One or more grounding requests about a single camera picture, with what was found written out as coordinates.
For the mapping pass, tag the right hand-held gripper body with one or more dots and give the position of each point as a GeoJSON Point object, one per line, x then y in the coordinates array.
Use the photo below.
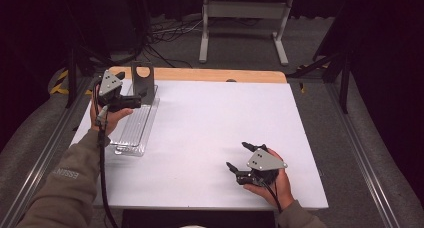
{"type": "Point", "coordinates": [263, 168]}

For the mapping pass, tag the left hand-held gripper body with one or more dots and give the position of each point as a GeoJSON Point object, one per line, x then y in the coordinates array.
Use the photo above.
{"type": "Point", "coordinates": [111, 88]}

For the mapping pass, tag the grey panel with round hole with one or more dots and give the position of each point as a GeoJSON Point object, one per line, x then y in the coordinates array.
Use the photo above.
{"type": "Point", "coordinates": [144, 84]}

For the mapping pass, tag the clear plastic case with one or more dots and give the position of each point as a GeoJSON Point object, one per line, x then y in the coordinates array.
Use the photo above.
{"type": "Point", "coordinates": [136, 128]}

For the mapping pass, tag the person's right hand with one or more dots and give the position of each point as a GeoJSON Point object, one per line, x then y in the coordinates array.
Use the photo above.
{"type": "Point", "coordinates": [280, 188]}

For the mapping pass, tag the person's left hand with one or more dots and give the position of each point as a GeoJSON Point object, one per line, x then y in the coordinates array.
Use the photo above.
{"type": "Point", "coordinates": [115, 118]}

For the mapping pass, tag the white table board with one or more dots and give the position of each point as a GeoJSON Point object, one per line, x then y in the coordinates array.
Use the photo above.
{"type": "Point", "coordinates": [206, 138]}

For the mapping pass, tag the black metal stand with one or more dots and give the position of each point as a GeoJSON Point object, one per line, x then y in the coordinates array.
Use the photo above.
{"type": "Point", "coordinates": [336, 71]}
{"type": "Point", "coordinates": [78, 64]}

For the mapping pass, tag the yellow black floor tape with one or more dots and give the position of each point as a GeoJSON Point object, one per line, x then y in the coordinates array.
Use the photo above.
{"type": "Point", "coordinates": [61, 84]}

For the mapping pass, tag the aluminium floor rail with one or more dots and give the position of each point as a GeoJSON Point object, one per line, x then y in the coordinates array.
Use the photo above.
{"type": "Point", "coordinates": [40, 161]}
{"type": "Point", "coordinates": [363, 158]}

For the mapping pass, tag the white metal stand frame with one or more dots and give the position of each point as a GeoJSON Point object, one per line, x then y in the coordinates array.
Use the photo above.
{"type": "Point", "coordinates": [245, 11]}

